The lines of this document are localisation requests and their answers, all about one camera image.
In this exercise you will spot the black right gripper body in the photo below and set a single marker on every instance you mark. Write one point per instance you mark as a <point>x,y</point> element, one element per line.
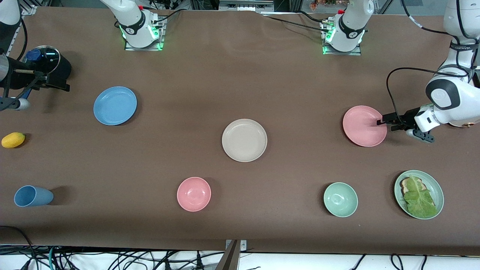
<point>17,78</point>

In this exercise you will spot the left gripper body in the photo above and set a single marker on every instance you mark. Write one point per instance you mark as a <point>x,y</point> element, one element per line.
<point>410,113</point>

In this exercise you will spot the pink shallow bowl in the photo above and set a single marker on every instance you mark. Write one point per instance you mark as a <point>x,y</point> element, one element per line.
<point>362,126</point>

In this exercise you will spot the blue shallow bowl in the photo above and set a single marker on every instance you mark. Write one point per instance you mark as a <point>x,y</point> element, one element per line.
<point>115,105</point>

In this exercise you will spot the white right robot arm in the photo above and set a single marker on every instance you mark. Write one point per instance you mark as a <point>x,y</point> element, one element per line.
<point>133,20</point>

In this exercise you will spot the glass lid blue knob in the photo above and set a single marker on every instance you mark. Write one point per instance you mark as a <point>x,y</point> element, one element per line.
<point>48,56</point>

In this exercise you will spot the beige toaster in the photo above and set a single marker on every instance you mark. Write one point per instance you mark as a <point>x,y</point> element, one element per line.
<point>465,124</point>

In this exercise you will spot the toasted bread slice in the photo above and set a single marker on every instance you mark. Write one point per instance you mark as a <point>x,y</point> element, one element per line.
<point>405,184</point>

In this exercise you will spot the yellow lemon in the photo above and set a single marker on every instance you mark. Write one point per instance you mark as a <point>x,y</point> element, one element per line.
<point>13,140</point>

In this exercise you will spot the green plate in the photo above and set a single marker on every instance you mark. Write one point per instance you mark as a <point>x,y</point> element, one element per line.
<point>437,191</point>

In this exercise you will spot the green lettuce leaf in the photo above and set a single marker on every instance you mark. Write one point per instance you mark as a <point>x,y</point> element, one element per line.
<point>420,200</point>

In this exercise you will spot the small green deep bowl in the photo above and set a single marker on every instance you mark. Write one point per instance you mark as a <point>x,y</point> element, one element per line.
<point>340,200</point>

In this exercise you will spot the blue plastic cup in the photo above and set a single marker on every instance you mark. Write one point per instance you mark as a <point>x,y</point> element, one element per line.
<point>32,196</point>

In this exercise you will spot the beige shallow bowl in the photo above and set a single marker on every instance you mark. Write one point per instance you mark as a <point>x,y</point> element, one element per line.
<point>244,140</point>

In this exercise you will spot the small pink deep bowl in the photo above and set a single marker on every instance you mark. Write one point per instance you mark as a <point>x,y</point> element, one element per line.
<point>194,194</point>

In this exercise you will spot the aluminium frame profile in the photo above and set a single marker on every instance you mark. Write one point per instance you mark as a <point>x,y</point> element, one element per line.
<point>29,10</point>

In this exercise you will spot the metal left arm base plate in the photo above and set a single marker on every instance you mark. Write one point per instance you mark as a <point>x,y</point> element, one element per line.
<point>358,51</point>

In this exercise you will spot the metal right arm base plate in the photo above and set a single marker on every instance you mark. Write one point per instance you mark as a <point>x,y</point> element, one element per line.
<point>160,43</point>

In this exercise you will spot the metal table bracket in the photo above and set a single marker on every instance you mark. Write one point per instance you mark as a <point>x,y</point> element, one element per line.
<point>243,245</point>

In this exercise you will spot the aluminium post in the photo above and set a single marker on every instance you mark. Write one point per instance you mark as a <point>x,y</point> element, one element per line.
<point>229,258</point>

